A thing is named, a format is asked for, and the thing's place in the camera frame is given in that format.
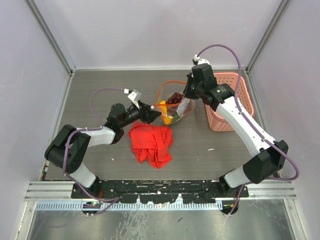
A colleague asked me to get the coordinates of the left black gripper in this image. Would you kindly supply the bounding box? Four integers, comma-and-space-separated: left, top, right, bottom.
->
119, 100, 161, 128

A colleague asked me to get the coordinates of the orange mango toy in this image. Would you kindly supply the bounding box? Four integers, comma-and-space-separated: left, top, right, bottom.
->
160, 100, 176, 125

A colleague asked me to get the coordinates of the clear zip bag orange zipper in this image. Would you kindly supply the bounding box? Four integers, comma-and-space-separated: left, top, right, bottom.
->
153, 80, 195, 126

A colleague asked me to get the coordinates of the pink plastic basket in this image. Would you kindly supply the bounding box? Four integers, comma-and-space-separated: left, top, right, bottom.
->
204, 72, 255, 133

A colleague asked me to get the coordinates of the dark purple grapes toy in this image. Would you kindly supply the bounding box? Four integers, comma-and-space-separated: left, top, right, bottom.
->
176, 98, 194, 117

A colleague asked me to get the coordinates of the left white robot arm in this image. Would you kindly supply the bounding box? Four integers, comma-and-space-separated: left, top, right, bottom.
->
44, 101, 161, 199

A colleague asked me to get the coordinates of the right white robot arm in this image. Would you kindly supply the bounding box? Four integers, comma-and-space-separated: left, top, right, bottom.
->
184, 63, 289, 197

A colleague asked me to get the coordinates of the red crumpled cloth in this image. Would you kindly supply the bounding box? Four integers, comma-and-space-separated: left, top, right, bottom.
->
128, 122, 174, 169

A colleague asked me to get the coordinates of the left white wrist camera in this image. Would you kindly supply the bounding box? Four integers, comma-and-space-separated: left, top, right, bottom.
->
123, 88, 142, 109

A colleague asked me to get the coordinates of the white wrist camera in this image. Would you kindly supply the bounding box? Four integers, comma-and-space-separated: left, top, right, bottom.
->
123, 88, 142, 109
192, 54, 210, 66

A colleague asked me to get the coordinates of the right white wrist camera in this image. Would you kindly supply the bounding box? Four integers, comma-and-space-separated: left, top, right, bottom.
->
192, 54, 210, 66

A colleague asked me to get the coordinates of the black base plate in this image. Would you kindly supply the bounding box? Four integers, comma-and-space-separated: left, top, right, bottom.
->
71, 179, 250, 204

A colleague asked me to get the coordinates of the slotted cable duct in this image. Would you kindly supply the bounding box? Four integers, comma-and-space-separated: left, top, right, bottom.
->
35, 200, 223, 211

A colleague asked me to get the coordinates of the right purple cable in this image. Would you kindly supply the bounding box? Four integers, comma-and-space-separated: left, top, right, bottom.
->
192, 44, 300, 217

